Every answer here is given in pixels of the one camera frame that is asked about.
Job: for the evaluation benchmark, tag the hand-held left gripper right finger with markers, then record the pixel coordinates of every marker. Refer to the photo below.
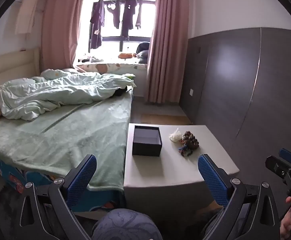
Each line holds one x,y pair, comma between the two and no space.
211,177

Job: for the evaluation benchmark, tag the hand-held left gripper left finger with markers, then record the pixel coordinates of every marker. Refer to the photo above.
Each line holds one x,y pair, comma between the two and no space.
85,177

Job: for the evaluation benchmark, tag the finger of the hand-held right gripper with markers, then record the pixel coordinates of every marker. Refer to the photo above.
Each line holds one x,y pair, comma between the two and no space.
276,166
288,155

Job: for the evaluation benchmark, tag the black box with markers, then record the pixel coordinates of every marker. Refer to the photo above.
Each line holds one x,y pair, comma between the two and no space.
146,141

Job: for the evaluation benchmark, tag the white padded table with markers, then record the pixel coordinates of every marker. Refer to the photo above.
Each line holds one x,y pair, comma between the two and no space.
175,170

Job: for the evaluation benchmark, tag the bed with green sheet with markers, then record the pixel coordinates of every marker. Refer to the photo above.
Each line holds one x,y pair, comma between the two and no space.
53,140

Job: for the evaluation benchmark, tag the white crumpled plastic bag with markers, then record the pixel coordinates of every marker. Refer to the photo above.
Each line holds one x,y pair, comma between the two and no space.
175,135

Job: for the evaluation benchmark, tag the person's blue patterned knee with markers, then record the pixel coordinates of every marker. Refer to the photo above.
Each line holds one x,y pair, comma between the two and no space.
126,225

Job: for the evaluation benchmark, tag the light green quilt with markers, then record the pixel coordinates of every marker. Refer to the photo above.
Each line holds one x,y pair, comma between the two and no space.
60,92

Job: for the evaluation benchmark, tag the black cloth on bed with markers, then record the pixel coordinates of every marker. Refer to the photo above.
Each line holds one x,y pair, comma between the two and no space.
120,91

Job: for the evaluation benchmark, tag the grey wardrobe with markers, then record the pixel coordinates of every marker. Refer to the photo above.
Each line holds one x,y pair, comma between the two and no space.
235,80

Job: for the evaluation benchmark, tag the printed window seat cushion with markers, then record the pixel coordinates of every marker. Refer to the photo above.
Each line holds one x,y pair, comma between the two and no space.
110,66

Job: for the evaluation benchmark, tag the white crumpled cloth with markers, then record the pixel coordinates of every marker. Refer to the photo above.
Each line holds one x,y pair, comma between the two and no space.
95,59

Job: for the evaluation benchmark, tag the orange cloth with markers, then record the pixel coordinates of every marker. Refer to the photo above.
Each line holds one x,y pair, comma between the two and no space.
126,55

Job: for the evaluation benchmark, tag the beige padded headboard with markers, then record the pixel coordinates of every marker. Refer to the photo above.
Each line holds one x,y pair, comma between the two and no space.
13,65

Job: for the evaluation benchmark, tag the pink curtain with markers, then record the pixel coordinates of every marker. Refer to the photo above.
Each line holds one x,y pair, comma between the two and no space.
165,50
60,25

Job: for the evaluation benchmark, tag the dark round pillows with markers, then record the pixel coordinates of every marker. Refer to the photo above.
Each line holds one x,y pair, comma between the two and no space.
143,52

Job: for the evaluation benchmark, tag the dark hanging underwear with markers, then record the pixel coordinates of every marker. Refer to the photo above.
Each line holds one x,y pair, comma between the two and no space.
115,15

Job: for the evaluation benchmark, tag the dark hanging shirt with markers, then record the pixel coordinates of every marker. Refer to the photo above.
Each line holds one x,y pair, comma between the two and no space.
128,17

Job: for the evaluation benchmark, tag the dark hanging sock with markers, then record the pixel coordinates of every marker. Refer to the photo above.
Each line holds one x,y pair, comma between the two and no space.
139,15

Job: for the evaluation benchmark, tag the white wall socket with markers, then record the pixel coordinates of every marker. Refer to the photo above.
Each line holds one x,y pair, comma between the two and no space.
191,92

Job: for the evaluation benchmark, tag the covered wall air conditioner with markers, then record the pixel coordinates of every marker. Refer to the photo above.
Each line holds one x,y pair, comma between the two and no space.
26,15

